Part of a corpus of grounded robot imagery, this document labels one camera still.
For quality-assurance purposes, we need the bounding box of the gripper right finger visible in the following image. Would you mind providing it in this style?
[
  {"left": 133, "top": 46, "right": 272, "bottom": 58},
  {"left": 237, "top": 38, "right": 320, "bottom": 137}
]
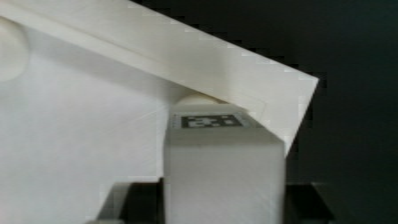
[{"left": 311, "top": 182, "right": 350, "bottom": 224}]

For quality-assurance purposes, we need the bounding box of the white table leg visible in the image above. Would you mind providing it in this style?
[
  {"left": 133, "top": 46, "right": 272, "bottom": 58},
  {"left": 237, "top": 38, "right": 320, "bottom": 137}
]
[{"left": 164, "top": 94, "right": 284, "bottom": 224}]

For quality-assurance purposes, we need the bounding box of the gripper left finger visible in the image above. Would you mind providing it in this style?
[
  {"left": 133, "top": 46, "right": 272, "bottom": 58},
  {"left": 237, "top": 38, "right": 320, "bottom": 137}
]
[{"left": 87, "top": 182, "right": 130, "bottom": 224}]

